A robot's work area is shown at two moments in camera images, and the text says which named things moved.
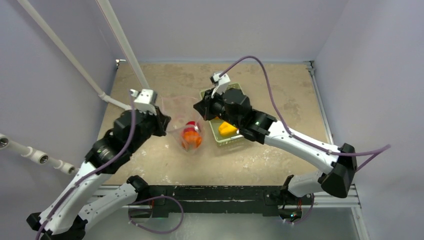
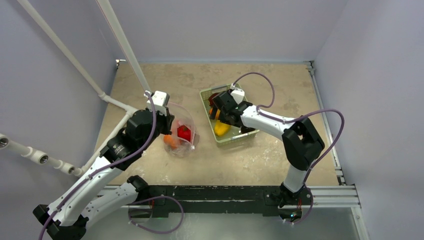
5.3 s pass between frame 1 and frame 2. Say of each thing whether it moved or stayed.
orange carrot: moved
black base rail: stayed
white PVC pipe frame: stayed
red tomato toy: moved
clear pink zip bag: moved
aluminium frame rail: stayed
